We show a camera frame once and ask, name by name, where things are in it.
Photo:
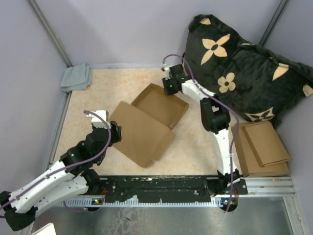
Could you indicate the large flat folded cardboard box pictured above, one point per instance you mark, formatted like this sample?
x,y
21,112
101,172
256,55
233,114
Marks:
x,y
247,159

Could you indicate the aluminium frame rail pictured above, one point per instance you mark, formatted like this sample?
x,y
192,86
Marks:
x,y
263,206

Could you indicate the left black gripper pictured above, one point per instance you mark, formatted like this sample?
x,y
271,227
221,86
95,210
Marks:
x,y
115,131

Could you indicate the brown cardboard box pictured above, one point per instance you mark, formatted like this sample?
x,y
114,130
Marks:
x,y
147,124

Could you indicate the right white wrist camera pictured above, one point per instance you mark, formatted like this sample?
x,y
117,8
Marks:
x,y
166,69

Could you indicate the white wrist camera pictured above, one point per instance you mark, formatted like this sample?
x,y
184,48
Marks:
x,y
166,69
98,123

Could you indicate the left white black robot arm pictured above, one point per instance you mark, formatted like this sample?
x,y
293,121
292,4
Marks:
x,y
70,176

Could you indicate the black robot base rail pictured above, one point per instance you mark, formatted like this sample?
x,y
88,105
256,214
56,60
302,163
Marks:
x,y
160,188

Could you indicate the black plush flower-pattern bag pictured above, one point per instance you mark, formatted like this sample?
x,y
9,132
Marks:
x,y
256,83

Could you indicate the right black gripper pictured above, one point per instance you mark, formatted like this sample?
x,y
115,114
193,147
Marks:
x,y
167,91

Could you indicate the white paper corner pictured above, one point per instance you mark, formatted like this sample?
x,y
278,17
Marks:
x,y
48,229

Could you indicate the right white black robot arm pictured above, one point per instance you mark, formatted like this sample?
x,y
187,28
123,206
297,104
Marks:
x,y
215,118

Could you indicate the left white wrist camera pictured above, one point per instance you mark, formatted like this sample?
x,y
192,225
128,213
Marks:
x,y
98,123

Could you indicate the grey folded cloth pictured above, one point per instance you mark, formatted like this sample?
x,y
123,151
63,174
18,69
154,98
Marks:
x,y
75,78

